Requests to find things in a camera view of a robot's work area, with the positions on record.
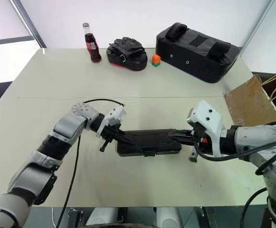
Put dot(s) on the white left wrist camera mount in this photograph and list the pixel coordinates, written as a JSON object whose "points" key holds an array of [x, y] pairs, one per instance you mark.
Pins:
{"points": [[114, 116]]}

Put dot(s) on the light grey frame bar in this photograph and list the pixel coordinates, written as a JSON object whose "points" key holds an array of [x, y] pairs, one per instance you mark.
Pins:
{"points": [[257, 27]]}

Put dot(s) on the black case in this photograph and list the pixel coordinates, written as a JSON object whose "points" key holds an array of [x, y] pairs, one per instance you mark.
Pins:
{"points": [[152, 142]]}

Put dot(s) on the orange and green block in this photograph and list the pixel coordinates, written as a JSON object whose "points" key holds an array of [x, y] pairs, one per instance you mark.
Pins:
{"points": [[156, 60]]}

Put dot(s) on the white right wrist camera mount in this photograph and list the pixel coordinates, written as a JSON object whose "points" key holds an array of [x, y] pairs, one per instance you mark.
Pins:
{"points": [[209, 118]]}

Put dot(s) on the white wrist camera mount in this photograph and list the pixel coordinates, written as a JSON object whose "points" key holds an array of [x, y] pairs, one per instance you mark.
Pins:
{"points": [[114, 116], [209, 118]]}

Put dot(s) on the black glove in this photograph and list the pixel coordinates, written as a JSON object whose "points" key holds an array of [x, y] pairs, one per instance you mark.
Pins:
{"points": [[126, 46]]}

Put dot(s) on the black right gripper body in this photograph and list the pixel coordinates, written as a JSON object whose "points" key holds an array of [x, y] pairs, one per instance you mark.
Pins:
{"points": [[199, 137]]}

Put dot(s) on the glass cola bottle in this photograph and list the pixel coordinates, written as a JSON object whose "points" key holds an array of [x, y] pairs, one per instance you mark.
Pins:
{"points": [[93, 52]]}

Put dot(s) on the large black kick pad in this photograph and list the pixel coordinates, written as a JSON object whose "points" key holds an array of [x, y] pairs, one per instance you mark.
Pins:
{"points": [[187, 52]]}

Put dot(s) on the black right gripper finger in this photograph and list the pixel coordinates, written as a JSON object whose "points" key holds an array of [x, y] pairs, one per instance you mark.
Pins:
{"points": [[184, 140], [183, 133]]}

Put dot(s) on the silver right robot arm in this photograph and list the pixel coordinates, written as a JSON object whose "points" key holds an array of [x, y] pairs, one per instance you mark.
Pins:
{"points": [[251, 140]]}

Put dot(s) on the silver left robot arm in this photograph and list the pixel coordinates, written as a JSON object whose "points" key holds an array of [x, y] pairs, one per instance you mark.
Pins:
{"points": [[64, 128]]}

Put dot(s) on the white rounded robot part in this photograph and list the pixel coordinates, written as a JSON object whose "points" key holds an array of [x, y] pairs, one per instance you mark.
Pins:
{"points": [[169, 217], [102, 216]]}

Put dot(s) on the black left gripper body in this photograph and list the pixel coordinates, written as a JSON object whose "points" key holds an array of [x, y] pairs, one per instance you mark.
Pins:
{"points": [[110, 134]]}

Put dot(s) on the dark grey metal frame bar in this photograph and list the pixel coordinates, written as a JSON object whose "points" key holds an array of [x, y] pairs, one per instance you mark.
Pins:
{"points": [[31, 28]]}

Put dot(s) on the black boxing focus pad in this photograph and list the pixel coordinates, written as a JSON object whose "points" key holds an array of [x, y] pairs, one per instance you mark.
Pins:
{"points": [[128, 64]]}

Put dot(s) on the brown paper bag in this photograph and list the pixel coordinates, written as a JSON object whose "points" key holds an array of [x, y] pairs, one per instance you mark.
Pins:
{"points": [[249, 102]]}

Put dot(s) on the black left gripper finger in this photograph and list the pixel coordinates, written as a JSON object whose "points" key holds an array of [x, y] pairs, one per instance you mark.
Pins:
{"points": [[126, 137], [126, 143]]}

